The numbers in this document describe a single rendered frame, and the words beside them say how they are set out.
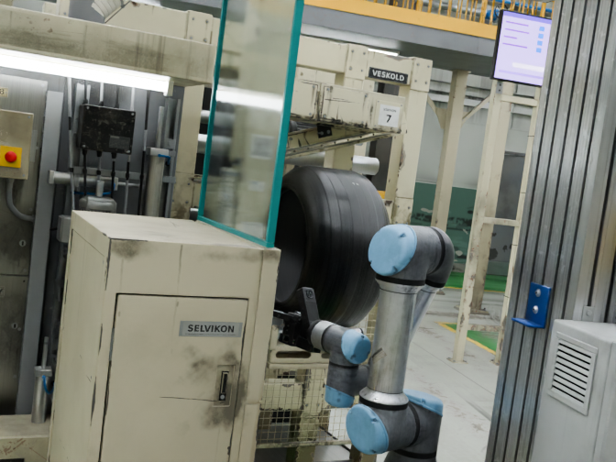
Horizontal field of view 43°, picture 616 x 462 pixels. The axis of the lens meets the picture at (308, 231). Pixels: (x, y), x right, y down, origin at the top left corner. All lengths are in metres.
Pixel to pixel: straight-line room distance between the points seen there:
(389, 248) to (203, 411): 0.57
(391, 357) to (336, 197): 0.88
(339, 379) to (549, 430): 0.55
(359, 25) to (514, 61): 2.40
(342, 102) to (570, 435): 1.76
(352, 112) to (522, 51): 3.71
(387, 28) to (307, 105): 5.68
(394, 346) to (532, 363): 0.30
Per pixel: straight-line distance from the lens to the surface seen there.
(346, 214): 2.54
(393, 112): 3.11
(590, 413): 1.54
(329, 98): 2.97
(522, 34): 6.61
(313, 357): 2.67
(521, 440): 1.83
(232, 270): 1.79
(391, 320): 1.79
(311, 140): 3.09
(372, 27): 8.52
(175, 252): 1.74
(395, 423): 1.85
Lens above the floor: 1.48
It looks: 5 degrees down
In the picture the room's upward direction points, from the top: 7 degrees clockwise
